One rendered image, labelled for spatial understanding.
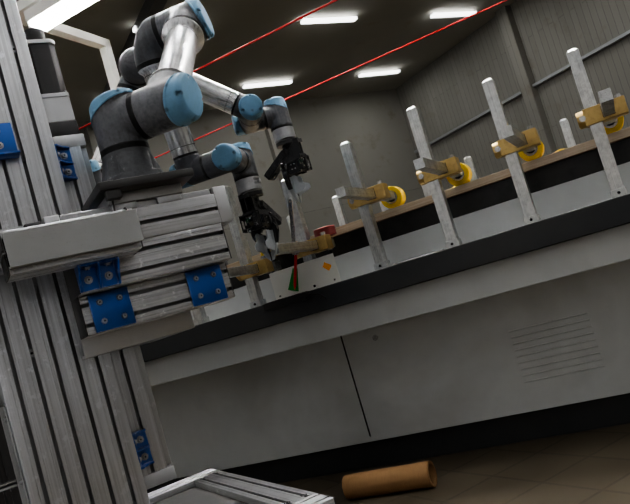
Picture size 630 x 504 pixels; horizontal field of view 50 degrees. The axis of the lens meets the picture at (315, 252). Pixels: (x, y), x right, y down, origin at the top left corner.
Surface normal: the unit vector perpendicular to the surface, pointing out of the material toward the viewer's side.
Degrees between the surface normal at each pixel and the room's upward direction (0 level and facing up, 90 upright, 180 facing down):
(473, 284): 90
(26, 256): 90
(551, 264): 90
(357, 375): 90
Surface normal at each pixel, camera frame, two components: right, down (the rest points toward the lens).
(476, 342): -0.42, 0.05
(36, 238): 0.46, -0.20
